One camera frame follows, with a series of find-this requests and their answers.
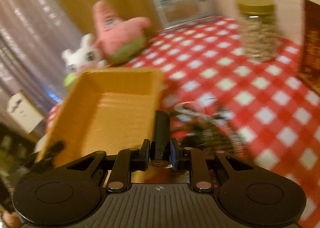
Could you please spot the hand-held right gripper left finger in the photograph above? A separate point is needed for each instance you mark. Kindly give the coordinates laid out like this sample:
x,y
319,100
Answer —
x,y
146,154

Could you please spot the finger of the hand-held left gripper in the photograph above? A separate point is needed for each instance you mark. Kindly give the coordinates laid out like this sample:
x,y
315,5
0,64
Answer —
x,y
53,149

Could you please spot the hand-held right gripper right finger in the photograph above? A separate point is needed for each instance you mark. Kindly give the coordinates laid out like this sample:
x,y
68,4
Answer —
x,y
173,154

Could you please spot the black wristwatch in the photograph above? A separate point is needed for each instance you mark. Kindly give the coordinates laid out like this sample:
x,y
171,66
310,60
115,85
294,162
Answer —
x,y
161,132

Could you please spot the yellow plastic tray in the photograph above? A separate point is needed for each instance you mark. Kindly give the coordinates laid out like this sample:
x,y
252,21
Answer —
x,y
117,117

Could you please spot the white scalloped wooden board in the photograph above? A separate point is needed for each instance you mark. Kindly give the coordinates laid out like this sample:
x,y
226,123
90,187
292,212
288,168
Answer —
x,y
23,112

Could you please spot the white rabbit plush toy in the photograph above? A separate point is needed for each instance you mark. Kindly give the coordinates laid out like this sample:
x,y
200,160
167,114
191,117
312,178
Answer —
x,y
81,57

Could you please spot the red checkered tablecloth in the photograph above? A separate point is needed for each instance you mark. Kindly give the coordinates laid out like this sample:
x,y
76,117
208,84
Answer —
x,y
250,87

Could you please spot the grey sheer curtain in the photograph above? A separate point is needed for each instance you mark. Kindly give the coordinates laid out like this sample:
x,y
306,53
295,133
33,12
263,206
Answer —
x,y
30,42

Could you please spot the pink starfish plush toy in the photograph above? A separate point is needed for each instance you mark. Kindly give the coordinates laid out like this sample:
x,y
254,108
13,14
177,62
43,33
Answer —
x,y
113,35

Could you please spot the cashew jar with gold lid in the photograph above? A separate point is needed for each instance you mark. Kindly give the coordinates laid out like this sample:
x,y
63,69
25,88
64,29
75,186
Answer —
x,y
258,32

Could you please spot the red gift box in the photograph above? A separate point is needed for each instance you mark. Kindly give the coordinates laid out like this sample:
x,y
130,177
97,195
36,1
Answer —
x,y
311,47

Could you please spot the clear picture frame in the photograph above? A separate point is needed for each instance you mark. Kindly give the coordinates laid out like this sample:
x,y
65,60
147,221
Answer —
x,y
183,5

